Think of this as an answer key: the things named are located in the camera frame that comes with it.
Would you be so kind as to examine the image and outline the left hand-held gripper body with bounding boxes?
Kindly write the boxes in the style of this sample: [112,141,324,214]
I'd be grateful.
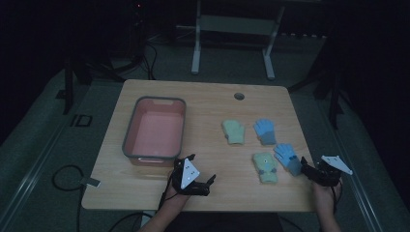
[170,157,211,197]

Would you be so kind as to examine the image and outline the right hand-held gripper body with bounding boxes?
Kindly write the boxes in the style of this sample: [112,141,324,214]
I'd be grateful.
[309,155,354,189]

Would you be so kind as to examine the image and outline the blue knit glove with patches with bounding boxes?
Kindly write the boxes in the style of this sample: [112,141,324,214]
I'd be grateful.
[273,143,304,177]

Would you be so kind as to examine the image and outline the green knit glove with face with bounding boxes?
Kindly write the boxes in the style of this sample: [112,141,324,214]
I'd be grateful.
[251,152,279,185]

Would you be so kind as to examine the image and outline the pink bin with grey rim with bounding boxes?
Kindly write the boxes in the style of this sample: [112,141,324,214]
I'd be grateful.
[121,96,188,167]

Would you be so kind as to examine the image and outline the plain blue knit glove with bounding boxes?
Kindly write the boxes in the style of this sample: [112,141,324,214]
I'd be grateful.
[252,118,278,146]

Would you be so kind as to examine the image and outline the plain green knit glove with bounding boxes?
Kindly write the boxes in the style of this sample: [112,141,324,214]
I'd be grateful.
[220,119,247,146]

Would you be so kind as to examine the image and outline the person's left hand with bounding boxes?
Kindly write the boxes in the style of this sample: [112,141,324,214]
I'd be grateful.
[163,185,191,209]

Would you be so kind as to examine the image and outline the person's right hand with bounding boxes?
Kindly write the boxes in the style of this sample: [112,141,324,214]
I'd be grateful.
[311,180,343,216]

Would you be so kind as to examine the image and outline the person's dark clothing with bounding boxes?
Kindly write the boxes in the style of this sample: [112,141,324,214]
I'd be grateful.
[165,212,284,232]

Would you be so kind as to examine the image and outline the black metal stand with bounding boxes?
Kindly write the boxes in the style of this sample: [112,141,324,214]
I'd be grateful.
[287,38,347,131]
[55,56,128,116]

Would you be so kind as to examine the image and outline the grey tab at table edge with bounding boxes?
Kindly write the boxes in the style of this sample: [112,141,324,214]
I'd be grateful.
[79,176,102,189]

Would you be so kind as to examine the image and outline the dark equipment with red light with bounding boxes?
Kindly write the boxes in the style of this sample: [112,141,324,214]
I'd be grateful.
[127,0,148,67]

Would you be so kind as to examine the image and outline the white metal stand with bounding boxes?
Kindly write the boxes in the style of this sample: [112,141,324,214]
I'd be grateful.
[175,0,286,81]

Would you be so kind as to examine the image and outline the right hand-held gripper black cable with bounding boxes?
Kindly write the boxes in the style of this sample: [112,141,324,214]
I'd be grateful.
[332,180,344,215]

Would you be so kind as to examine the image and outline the hand-held gripper black cable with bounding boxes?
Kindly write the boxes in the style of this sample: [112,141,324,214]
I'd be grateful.
[332,180,344,215]
[108,175,177,232]

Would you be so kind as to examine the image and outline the left hand-held gripper black cable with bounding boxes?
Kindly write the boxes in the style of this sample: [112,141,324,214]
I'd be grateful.
[108,175,177,232]

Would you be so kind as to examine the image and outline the black floor cables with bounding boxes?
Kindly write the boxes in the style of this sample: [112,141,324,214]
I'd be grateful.
[140,40,160,81]

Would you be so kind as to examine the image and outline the black rectangular floor frame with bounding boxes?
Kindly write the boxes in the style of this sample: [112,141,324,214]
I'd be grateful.
[70,113,94,128]

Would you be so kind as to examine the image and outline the black looped floor cable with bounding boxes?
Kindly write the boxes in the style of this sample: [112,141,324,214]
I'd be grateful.
[51,164,86,232]

